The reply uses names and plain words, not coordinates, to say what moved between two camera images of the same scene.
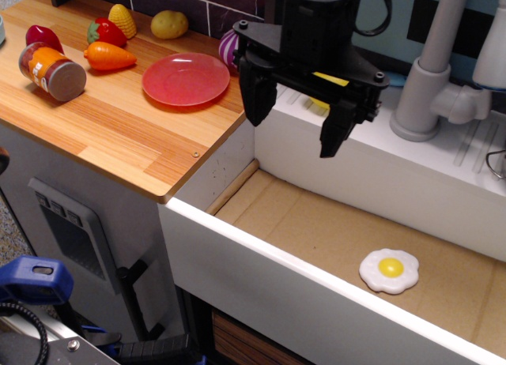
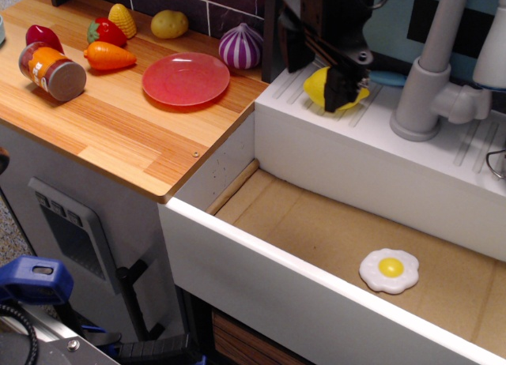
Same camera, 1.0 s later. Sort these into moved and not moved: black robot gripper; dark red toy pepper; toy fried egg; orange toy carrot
Moved: black robot gripper
Not moved: toy fried egg; dark red toy pepper; orange toy carrot
